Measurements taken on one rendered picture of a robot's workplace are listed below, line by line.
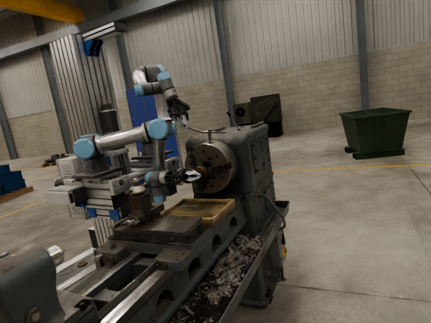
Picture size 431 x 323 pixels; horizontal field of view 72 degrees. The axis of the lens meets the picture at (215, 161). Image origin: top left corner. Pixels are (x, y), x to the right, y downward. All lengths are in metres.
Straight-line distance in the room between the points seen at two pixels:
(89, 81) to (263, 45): 10.31
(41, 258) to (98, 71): 1.54
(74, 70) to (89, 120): 0.33
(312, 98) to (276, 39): 2.57
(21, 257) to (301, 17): 11.61
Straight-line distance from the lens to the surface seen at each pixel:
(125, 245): 1.43
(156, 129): 1.72
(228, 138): 1.91
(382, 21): 11.90
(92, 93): 2.20
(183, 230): 1.27
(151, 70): 2.28
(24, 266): 0.97
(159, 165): 1.91
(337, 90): 11.66
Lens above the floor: 1.46
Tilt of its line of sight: 11 degrees down
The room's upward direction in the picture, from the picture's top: 9 degrees counter-clockwise
